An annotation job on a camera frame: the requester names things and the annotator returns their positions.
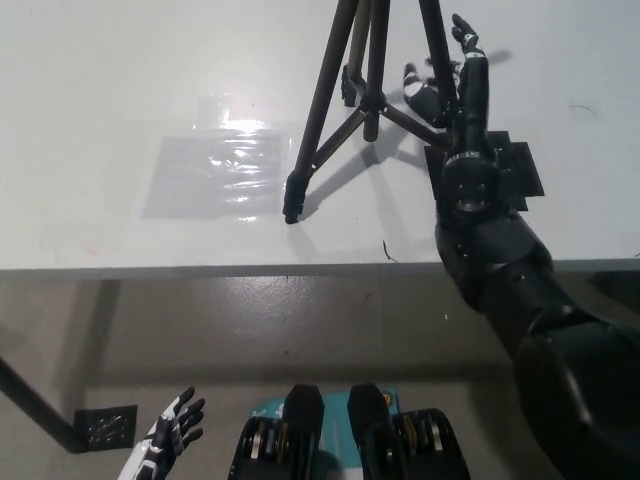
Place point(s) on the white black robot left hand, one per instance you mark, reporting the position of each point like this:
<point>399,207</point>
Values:
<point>170,430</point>

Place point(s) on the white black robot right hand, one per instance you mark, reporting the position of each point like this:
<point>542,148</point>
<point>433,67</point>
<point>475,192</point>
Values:
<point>472,100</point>

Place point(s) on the bronze and black camera tripod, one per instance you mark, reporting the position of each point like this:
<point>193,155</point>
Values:
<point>320,100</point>

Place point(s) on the dark metal table leg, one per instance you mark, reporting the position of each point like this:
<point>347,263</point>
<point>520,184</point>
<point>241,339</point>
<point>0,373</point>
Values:
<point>35,405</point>

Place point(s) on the black teal robot torso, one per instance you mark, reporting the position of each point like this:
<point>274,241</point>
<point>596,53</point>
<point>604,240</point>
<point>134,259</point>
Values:
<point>350,435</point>

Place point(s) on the black perforated floor plate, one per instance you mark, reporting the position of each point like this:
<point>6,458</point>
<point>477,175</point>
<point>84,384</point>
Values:
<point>107,425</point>

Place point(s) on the thin black curled thread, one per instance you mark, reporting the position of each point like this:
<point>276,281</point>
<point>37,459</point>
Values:
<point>585,111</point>

